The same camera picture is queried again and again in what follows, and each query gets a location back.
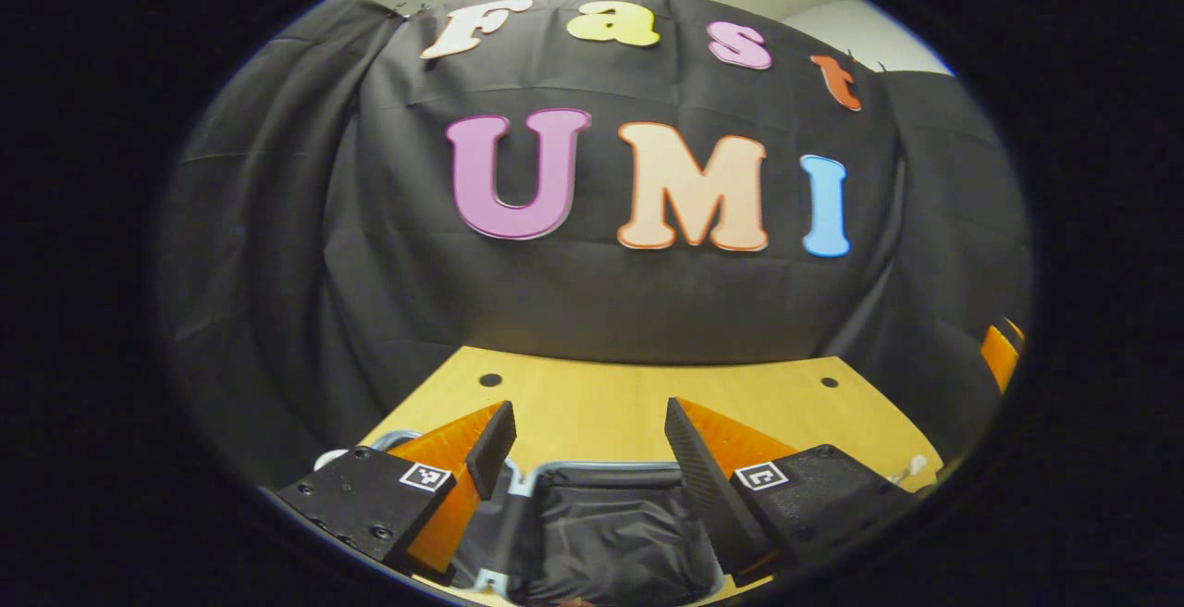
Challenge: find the black backdrop cloth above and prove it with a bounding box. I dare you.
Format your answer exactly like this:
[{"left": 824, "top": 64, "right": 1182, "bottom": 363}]
[{"left": 155, "top": 0, "right": 1035, "bottom": 488}]

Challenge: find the light blue suitcase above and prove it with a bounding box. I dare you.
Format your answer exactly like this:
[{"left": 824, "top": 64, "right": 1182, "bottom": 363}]
[{"left": 313, "top": 429, "right": 734, "bottom": 607}]

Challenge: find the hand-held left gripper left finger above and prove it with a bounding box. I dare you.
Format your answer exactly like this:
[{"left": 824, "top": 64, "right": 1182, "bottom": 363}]
[{"left": 276, "top": 399, "right": 519, "bottom": 588}]

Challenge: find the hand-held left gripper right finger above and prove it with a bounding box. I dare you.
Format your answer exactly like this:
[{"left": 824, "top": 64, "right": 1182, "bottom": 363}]
[{"left": 662, "top": 395, "right": 919, "bottom": 589}]

